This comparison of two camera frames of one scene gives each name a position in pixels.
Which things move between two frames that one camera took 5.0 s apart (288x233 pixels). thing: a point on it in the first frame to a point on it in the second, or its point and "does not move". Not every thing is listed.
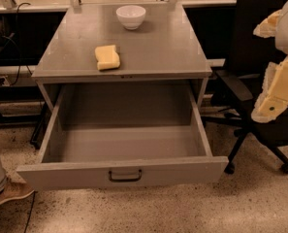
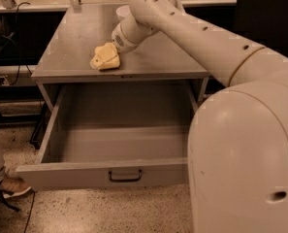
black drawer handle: x=125 y=180 does not move
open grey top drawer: x=114 y=134 does not move
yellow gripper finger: x=279 y=88 to x=106 y=55
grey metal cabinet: x=164 y=49 does not move
